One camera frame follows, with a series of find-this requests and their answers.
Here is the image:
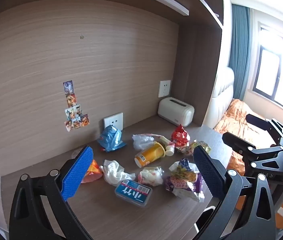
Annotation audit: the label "cream padded headboard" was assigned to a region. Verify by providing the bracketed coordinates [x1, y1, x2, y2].
[202, 66, 235, 130]

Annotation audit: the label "teal curtain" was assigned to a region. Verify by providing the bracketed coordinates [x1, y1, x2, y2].
[228, 4, 251, 102]

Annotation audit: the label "white wall outlet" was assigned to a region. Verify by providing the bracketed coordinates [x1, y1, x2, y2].
[103, 112, 123, 130]
[158, 80, 171, 98]

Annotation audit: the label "dark framed window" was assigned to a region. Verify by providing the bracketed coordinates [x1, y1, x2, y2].
[253, 24, 283, 110]

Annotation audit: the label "white pink plastic package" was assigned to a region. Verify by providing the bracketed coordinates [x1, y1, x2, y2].
[147, 134, 176, 147]

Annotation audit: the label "white pink crumpled wrapper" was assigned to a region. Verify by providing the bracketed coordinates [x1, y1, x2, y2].
[138, 166, 164, 187]

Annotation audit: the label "orange blanket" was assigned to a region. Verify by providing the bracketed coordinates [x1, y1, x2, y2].
[213, 99, 283, 229]

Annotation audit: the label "blue snack bag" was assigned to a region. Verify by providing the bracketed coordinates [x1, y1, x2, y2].
[98, 125, 127, 152]

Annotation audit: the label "crumpled white tissue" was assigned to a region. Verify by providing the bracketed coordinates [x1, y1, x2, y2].
[101, 159, 136, 187]

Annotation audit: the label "white tissue box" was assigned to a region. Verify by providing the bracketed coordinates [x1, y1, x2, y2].
[158, 97, 195, 127]

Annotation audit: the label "red snack bag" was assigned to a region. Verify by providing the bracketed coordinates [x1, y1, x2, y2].
[170, 124, 191, 153]

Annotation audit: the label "small yellow wrapper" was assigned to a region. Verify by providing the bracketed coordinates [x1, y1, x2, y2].
[189, 140, 211, 155]

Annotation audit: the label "clear plastic bag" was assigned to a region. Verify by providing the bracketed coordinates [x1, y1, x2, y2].
[132, 134, 157, 151]

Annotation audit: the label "blue lidded plastic box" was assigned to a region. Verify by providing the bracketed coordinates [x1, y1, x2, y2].
[114, 179, 153, 207]

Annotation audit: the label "yellow paper cup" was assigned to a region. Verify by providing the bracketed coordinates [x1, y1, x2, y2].
[134, 141, 166, 167]

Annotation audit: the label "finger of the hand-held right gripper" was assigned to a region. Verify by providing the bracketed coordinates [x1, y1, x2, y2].
[245, 114, 283, 145]
[222, 131, 283, 166]

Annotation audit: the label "cartoon wall stickers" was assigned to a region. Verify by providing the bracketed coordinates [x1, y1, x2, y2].
[63, 80, 90, 132]

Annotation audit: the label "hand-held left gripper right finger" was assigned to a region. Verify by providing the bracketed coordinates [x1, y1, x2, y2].
[193, 145, 277, 240]

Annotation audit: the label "orange snack wrapper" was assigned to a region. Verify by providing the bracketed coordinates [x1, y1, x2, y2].
[81, 159, 103, 183]

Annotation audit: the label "purple yellow snack bag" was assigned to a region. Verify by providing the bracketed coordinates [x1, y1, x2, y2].
[165, 158, 205, 203]

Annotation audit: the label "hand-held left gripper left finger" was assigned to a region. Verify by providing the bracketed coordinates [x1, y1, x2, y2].
[9, 145, 94, 240]

